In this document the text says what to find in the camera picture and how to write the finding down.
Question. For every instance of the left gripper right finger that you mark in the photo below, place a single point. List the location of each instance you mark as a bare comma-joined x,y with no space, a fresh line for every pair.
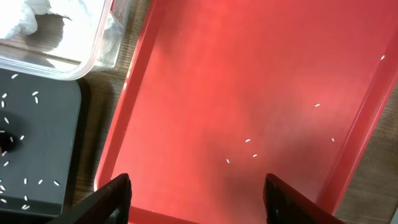
285,205

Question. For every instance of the black plastic bin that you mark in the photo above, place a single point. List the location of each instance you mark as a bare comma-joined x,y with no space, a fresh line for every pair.
39,121

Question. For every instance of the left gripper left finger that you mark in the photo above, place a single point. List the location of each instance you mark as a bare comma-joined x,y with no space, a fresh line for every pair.
109,204

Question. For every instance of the white tissue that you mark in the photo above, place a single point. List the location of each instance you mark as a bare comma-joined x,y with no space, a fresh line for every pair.
54,27

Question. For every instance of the clear plastic bin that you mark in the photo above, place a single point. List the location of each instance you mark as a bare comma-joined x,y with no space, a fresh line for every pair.
102,55

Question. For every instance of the red plastic tray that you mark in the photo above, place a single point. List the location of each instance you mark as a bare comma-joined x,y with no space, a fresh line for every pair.
221,93

